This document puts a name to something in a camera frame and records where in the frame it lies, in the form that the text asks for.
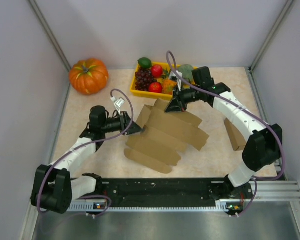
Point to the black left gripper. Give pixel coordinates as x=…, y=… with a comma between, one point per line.
x=125, y=121

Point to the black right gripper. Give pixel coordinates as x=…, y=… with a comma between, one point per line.
x=177, y=104

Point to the brown cardboard box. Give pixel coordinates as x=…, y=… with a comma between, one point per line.
x=237, y=140

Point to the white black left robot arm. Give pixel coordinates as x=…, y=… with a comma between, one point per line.
x=54, y=189

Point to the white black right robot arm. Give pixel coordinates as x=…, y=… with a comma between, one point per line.
x=264, y=142

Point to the yellow plastic fruit tray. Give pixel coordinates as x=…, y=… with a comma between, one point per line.
x=149, y=94

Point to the orange horned melon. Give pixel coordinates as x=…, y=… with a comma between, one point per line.
x=167, y=84

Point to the red apple front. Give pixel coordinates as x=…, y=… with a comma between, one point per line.
x=155, y=87

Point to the red apple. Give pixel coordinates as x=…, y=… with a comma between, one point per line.
x=157, y=71
x=155, y=87

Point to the green netted melon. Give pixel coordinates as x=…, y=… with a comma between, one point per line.
x=186, y=71

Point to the red apple rear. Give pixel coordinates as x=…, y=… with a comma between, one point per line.
x=157, y=71

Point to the purple grape bunch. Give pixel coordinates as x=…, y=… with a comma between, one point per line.
x=143, y=79

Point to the dark green lime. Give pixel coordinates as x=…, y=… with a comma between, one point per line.
x=145, y=63

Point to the orange pumpkin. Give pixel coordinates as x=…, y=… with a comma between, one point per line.
x=89, y=76

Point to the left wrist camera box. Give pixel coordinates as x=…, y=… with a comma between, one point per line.
x=118, y=103

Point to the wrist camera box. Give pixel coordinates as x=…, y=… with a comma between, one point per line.
x=176, y=78
x=118, y=103

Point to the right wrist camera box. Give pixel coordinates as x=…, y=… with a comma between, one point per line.
x=176, y=78

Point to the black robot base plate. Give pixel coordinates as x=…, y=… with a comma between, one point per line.
x=168, y=192

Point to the white slotted cable duct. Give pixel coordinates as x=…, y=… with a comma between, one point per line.
x=90, y=206

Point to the aluminium frame post left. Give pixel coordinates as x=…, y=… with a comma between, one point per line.
x=49, y=33

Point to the aluminium frame post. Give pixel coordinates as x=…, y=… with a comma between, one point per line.
x=49, y=33
x=284, y=13

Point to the aluminium frame post right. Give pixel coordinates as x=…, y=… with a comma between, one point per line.
x=284, y=13

